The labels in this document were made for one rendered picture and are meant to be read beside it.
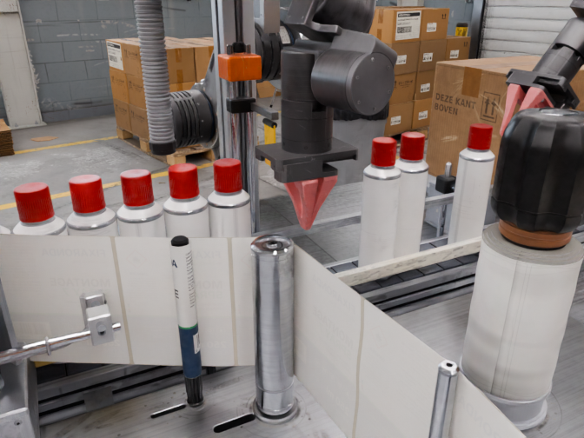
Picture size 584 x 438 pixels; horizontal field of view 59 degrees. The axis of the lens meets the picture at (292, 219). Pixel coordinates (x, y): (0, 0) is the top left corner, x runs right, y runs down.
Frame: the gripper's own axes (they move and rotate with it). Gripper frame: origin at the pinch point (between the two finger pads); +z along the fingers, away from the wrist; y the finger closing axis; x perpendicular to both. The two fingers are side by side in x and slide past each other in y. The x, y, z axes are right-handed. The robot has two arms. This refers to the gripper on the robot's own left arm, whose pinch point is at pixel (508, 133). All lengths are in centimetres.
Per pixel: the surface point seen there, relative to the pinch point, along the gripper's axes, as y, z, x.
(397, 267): 4.6, 27.1, -7.4
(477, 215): 2.9, 13.4, 2.2
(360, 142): -211, -22, 133
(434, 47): -306, -144, 208
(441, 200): -3.0, 14.2, -0.2
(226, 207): 2.8, 33.0, -34.6
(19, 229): 1, 46, -51
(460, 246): 4.6, 19.0, 1.0
